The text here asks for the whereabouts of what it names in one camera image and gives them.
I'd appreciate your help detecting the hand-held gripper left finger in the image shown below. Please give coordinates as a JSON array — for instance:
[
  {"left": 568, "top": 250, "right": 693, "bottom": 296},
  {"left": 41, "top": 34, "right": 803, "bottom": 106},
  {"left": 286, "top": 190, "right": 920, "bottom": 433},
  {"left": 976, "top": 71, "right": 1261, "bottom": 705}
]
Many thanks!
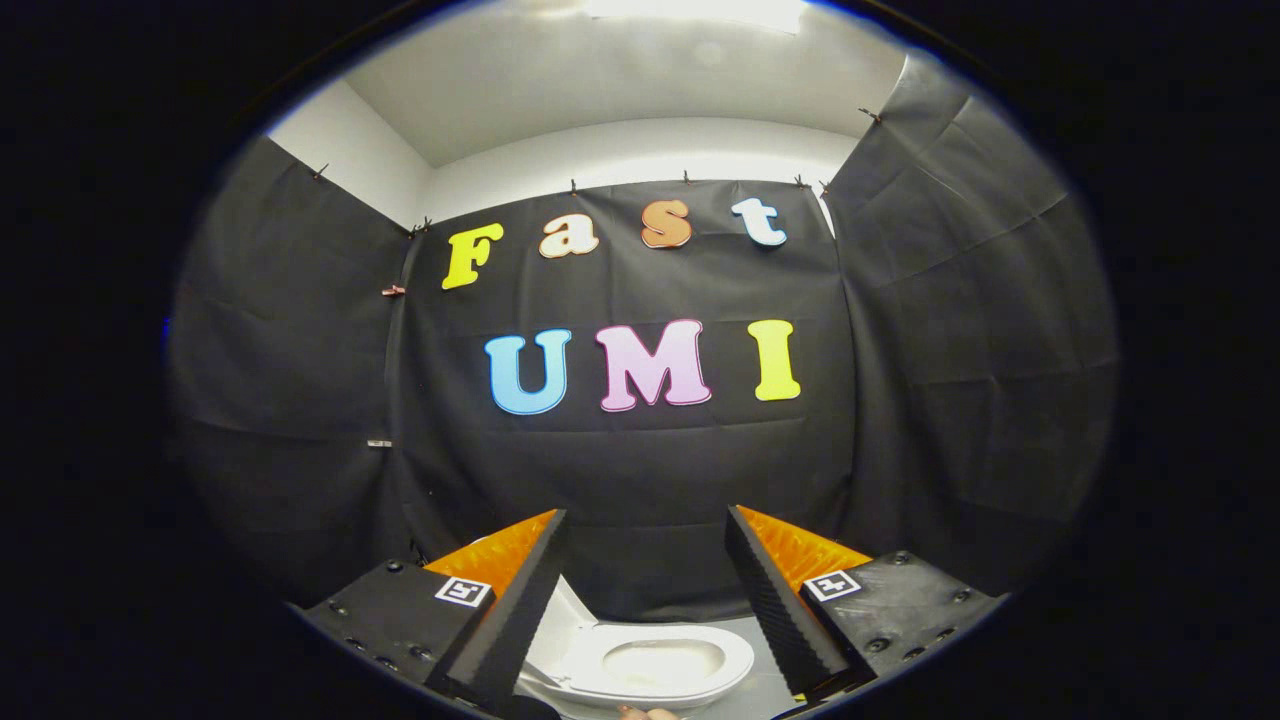
[{"left": 300, "top": 508, "right": 571, "bottom": 715}]

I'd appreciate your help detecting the black backdrop cloth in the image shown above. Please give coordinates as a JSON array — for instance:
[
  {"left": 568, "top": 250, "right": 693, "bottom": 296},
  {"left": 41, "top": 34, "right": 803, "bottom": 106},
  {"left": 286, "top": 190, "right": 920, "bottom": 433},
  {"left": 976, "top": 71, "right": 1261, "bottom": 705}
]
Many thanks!
[{"left": 165, "top": 50, "right": 1119, "bottom": 623}]

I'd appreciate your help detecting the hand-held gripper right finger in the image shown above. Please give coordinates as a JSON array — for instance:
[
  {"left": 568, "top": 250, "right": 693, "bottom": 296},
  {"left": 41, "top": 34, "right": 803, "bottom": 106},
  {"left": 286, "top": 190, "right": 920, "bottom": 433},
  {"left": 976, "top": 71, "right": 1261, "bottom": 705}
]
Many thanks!
[{"left": 724, "top": 505, "right": 1007, "bottom": 703}]

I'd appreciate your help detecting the white toilet lid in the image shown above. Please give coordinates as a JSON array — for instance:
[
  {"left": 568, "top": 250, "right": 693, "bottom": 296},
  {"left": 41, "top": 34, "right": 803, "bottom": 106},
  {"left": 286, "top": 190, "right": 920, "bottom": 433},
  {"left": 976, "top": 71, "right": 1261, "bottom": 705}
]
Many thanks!
[{"left": 520, "top": 575, "right": 603, "bottom": 693}]

